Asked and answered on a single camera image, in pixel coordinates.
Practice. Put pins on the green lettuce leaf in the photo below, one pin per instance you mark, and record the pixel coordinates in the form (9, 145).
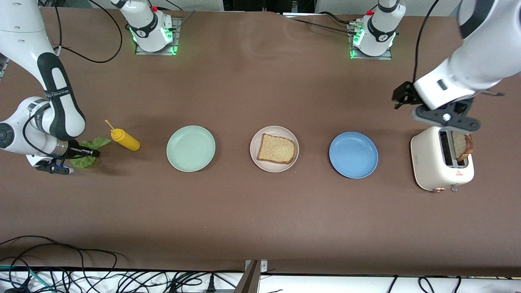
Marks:
(97, 143)

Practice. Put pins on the mint green round plate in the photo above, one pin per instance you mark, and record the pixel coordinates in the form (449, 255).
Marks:
(190, 148)

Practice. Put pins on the yellow squeeze bottle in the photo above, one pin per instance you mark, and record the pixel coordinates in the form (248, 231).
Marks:
(128, 141)

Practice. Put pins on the brown crust bread slice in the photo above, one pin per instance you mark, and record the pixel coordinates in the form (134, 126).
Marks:
(462, 146)
(276, 148)

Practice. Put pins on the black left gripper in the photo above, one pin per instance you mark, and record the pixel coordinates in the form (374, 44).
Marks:
(403, 96)

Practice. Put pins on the blue round plate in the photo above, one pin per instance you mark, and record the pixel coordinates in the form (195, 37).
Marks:
(353, 154)

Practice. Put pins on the beige round plate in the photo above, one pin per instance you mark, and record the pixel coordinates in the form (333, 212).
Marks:
(281, 129)

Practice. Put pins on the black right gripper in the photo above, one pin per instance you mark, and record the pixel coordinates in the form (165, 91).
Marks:
(74, 151)

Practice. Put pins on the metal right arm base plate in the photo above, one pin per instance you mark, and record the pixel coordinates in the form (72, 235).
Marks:
(177, 30)

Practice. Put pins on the white two-slot toaster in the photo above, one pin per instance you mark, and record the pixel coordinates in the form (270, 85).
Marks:
(427, 162)

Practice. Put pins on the grey metal post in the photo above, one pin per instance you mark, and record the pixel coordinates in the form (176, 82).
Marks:
(250, 280)

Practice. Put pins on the dark background box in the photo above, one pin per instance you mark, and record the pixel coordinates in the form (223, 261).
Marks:
(268, 5)

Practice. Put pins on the black power plug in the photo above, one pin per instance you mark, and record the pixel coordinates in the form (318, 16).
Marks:
(211, 285)

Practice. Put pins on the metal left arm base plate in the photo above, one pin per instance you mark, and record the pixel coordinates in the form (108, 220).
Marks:
(382, 57)

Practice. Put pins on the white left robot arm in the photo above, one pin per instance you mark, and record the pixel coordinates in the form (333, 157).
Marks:
(480, 61)

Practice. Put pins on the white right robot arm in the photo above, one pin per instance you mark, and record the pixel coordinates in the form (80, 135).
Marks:
(24, 40)

